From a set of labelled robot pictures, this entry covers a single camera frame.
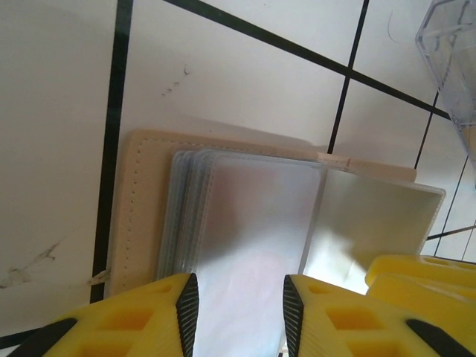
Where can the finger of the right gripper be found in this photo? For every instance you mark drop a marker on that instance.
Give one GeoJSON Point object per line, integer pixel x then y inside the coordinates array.
{"type": "Point", "coordinates": [427, 282]}

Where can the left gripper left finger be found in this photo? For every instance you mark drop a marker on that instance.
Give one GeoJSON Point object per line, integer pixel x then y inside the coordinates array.
{"type": "Point", "coordinates": [148, 334]}

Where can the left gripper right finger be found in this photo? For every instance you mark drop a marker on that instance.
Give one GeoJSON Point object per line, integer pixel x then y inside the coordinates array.
{"type": "Point", "coordinates": [372, 334]}

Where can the beige card holder wallet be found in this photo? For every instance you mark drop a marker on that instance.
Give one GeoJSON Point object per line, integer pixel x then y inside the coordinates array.
{"type": "Point", "coordinates": [260, 208]}

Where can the clear acrylic card organizer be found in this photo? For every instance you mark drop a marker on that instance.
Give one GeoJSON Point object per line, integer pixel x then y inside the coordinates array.
{"type": "Point", "coordinates": [453, 56]}

